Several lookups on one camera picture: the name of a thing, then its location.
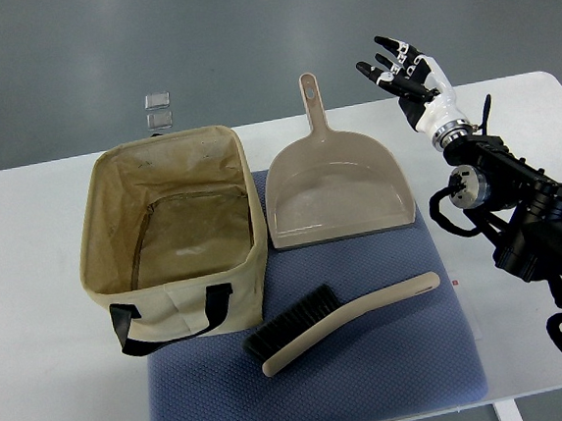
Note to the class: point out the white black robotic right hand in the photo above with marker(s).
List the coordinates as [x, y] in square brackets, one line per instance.
[425, 95]

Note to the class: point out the upper floor metal plate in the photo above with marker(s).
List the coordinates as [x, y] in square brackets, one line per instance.
[157, 100]

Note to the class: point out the beige plastic dustpan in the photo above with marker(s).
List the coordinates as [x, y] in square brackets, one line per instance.
[332, 184]

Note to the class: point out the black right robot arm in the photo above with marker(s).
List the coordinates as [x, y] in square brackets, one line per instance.
[495, 194]

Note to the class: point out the beige brush with black bristles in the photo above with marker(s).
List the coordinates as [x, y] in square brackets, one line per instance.
[318, 314]

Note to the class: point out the white table leg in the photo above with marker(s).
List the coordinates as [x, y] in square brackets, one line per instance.
[507, 410]

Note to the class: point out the beige fabric bag black handles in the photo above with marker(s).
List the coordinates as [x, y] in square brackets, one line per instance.
[174, 241]

